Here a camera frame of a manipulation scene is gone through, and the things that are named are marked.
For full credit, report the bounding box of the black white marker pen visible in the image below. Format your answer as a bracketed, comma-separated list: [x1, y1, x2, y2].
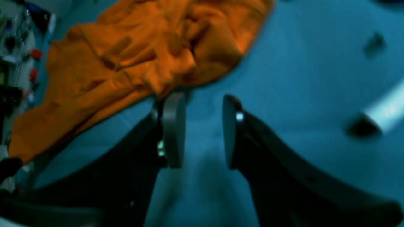
[346, 80, 404, 139]

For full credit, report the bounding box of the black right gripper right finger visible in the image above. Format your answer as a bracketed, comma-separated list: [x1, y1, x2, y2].
[222, 94, 403, 227]

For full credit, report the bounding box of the orange t-shirt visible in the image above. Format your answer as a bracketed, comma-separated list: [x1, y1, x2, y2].
[8, 0, 275, 164]

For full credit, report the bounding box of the small black screw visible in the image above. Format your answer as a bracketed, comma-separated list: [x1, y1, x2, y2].
[363, 32, 388, 59]

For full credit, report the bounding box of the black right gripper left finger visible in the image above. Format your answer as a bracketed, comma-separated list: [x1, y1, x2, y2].
[1, 92, 186, 227]

